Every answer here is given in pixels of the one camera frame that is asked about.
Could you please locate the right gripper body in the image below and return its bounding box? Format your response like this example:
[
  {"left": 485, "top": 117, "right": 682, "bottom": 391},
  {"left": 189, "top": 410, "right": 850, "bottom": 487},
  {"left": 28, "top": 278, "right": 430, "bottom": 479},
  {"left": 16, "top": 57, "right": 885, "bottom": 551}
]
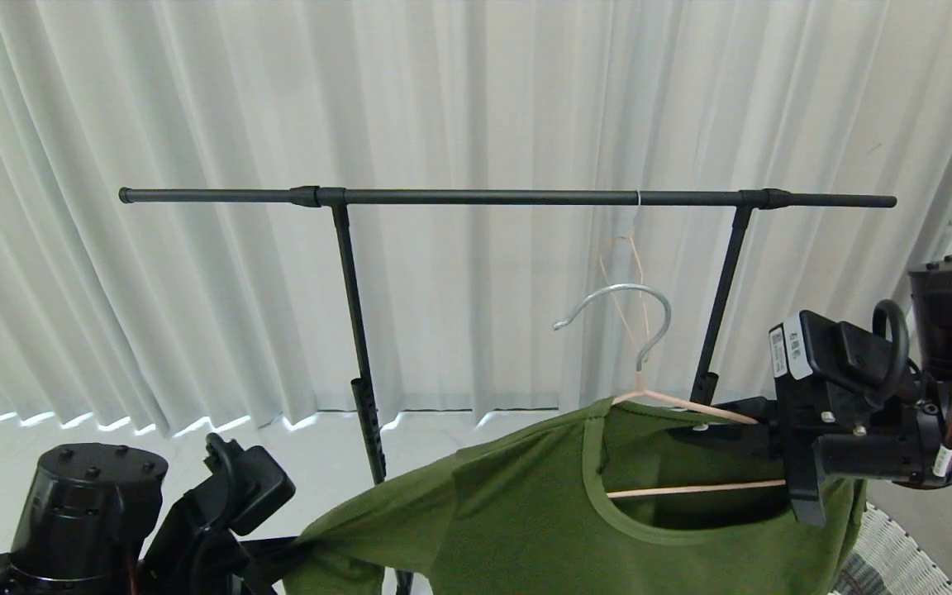
[{"left": 769, "top": 310, "right": 944, "bottom": 528}]

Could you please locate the pink clothes hanger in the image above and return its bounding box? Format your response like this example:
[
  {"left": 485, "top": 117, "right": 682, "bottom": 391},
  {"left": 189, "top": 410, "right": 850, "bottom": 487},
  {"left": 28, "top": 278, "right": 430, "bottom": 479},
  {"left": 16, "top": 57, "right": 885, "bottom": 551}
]
[
  {"left": 553, "top": 283, "right": 787, "bottom": 499},
  {"left": 598, "top": 192, "right": 652, "bottom": 352}
]

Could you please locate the green printed shirt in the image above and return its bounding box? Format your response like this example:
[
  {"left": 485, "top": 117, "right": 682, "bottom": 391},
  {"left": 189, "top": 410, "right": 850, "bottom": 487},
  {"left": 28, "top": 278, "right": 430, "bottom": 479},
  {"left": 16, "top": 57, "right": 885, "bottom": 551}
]
[{"left": 282, "top": 399, "right": 867, "bottom": 595}]

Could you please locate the white laundry basket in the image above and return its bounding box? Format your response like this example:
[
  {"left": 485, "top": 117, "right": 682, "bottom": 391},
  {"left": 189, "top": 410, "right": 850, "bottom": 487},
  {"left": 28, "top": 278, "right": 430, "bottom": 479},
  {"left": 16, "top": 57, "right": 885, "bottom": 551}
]
[{"left": 827, "top": 502, "right": 952, "bottom": 595}]

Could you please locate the black clothes rack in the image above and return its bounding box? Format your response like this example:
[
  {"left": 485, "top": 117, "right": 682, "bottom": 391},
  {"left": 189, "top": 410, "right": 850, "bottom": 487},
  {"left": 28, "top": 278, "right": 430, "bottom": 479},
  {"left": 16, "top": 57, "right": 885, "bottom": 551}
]
[{"left": 118, "top": 186, "right": 898, "bottom": 595}]

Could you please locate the white curtain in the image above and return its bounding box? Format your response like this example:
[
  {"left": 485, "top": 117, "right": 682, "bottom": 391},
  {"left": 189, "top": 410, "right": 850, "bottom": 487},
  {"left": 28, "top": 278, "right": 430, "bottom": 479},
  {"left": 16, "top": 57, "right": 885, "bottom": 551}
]
[{"left": 0, "top": 0, "right": 952, "bottom": 437}]

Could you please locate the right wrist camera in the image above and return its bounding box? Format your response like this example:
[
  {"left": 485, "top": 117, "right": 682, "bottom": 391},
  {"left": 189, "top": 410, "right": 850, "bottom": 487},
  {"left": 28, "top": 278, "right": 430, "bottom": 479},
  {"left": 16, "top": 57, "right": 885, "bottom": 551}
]
[{"left": 835, "top": 321, "right": 919, "bottom": 414}]

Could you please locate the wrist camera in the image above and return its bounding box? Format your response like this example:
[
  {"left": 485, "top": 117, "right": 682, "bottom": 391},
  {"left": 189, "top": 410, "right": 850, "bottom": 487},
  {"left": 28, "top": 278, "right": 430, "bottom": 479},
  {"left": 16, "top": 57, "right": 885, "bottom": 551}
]
[
  {"left": 835, "top": 321, "right": 919, "bottom": 414},
  {"left": 145, "top": 445, "right": 297, "bottom": 579}
]

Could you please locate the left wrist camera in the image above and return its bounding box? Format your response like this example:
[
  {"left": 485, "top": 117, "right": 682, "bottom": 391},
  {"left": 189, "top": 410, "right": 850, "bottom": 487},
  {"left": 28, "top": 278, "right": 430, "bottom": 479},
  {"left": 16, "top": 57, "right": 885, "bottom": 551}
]
[{"left": 145, "top": 445, "right": 297, "bottom": 579}]

